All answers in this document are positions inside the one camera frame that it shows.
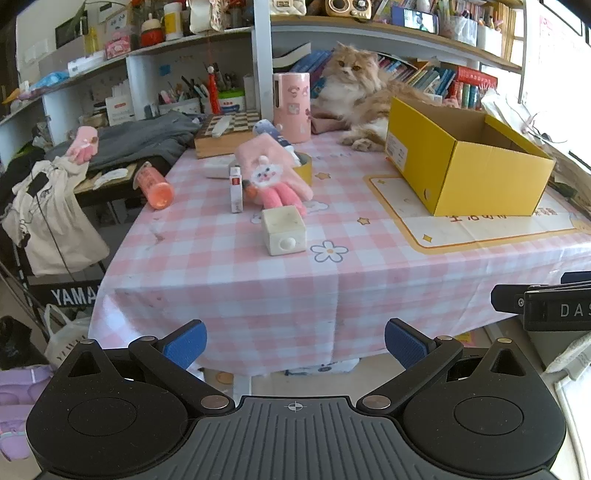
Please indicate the white bookshelf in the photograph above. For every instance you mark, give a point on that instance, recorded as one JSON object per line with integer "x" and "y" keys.
{"x": 263, "y": 55}

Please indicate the red tassel ornament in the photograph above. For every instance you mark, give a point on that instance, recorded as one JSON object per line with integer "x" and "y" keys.
{"x": 214, "y": 92}

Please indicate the pile of papers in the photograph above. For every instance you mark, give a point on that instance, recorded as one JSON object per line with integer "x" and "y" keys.
{"x": 498, "y": 104}

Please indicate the black piano keyboard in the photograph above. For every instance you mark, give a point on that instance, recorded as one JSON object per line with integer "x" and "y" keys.
{"x": 115, "y": 196}

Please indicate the white staple box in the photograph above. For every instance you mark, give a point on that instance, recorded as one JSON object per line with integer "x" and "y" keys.
{"x": 236, "y": 198}

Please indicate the pink bear plush glove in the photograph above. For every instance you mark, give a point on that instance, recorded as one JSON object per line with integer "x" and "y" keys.
{"x": 83, "y": 145}

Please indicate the wooden retro radio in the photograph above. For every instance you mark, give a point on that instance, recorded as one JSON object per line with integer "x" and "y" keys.
{"x": 346, "y": 8}

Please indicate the black bag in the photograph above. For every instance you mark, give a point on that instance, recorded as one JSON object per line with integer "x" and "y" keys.
{"x": 14, "y": 341}

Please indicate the pink checkered desktop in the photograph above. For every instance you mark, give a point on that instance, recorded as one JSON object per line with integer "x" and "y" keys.
{"x": 207, "y": 277}

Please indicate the white cloud-shaped card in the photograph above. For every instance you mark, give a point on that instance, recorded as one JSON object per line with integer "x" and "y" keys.
{"x": 111, "y": 177}

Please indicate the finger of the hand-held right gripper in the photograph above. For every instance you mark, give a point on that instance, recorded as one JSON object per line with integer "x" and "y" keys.
{"x": 505, "y": 299}

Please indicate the smartphone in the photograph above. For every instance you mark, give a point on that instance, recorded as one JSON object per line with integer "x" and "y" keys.
{"x": 420, "y": 19}

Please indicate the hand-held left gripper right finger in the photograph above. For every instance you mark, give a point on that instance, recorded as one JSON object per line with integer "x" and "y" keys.
{"x": 406, "y": 344}

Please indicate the pink tissue box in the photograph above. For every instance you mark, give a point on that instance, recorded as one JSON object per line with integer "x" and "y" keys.
{"x": 118, "y": 47}

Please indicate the pink bunny plush glove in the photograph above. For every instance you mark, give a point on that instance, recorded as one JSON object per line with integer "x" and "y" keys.
{"x": 268, "y": 161}

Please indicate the white carton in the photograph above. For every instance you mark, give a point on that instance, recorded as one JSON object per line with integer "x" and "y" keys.
{"x": 249, "y": 92}

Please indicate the white printed box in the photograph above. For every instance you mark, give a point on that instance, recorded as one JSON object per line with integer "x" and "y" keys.
{"x": 121, "y": 110}

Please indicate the white jar with green lid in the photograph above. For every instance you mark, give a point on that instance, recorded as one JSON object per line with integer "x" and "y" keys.
{"x": 231, "y": 104}

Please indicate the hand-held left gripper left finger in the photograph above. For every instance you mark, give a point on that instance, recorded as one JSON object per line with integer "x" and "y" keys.
{"x": 187, "y": 344}

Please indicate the blue plastic packet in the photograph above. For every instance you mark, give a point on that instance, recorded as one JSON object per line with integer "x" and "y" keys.
{"x": 51, "y": 79}

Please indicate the white lace bag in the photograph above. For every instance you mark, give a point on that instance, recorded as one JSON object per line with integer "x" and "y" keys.
{"x": 205, "y": 18}

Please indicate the cream cloth bag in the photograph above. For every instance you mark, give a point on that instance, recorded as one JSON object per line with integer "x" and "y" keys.
{"x": 51, "y": 230}

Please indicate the wooden chess box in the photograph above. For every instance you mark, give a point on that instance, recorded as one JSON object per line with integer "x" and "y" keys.
{"x": 217, "y": 145}

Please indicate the yellow cardboard box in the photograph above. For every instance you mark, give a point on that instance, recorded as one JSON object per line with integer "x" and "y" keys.
{"x": 485, "y": 180}

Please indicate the white cube drawer box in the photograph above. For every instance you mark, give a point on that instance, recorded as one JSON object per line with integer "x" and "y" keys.
{"x": 281, "y": 226}

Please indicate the grey hoodie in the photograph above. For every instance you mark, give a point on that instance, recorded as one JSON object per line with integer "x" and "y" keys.
{"x": 138, "y": 138}

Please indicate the translucent pen container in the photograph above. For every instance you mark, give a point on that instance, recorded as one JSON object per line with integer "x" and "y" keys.
{"x": 457, "y": 28}

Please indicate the red and white bottle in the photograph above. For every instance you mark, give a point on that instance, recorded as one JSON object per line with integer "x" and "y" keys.
{"x": 151, "y": 32}

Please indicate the pink cylindrical appliance with stickers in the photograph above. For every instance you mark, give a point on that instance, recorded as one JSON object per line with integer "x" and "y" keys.
{"x": 293, "y": 106}

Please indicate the orange and white cat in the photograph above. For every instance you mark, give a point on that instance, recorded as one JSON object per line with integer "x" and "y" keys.
{"x": 351, "y": 87}

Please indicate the white folding plastic case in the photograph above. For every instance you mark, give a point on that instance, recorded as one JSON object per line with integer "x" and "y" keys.
{"x": 222, "y": 125}

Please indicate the white pen holder with bears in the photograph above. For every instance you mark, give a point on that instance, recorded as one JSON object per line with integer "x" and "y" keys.
{"x": 180, "y": 107}

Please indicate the row of books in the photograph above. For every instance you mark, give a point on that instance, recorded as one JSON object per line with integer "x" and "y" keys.
{"x": 438, "y": 78}
{"x": 510, "y": 32}

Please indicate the pink bottle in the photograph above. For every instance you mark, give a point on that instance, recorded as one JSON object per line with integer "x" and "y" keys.
{"x": 154, "y": 187}

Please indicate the white pen container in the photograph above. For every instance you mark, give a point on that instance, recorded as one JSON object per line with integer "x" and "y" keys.
{"x": 489, "y": 40}

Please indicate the yellow tape roll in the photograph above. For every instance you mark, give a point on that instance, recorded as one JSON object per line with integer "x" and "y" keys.
{"x": 304, "y": 173}

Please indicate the white quilted handbag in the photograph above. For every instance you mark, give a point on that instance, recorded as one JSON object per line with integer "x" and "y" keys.
{"x": 288, "y": 7}

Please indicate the white bottle with yellow label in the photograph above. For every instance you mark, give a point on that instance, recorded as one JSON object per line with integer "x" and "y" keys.
{"x": 173, "y": 23}

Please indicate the purple cloth item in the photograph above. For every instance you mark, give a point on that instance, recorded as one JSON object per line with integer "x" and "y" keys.
{"x": 18, "y": 392}

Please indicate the white plastic bag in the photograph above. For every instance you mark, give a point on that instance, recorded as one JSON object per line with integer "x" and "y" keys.
{"x": 69, "y": 341}

